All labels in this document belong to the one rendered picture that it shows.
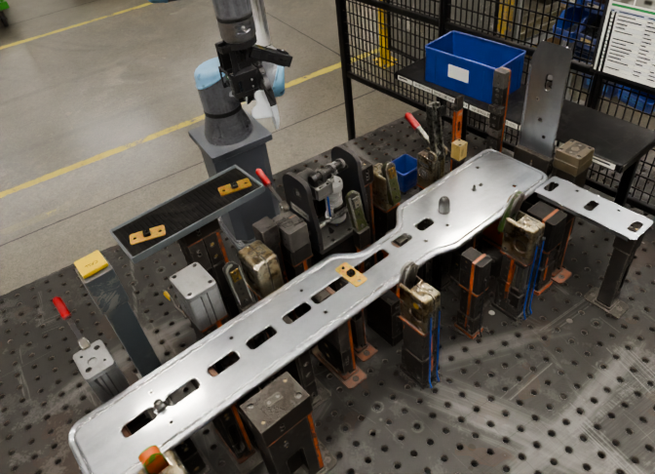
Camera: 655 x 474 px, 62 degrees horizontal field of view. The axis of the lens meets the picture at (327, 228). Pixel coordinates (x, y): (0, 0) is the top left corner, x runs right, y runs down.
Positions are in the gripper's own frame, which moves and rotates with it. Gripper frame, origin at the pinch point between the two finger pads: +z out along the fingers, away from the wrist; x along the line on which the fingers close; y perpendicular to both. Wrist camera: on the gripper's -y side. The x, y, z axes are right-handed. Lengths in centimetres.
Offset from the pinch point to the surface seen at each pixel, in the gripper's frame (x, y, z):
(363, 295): 34.4, -1.4, 34.3
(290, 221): 8.2, 2.4, 27.0
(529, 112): 16, -75, 23
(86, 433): 30, 65, 34
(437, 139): 7, -48, 25
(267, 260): 17.1, 14.0, 26.7
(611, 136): 32, -94, 32
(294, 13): -378, -206, 143
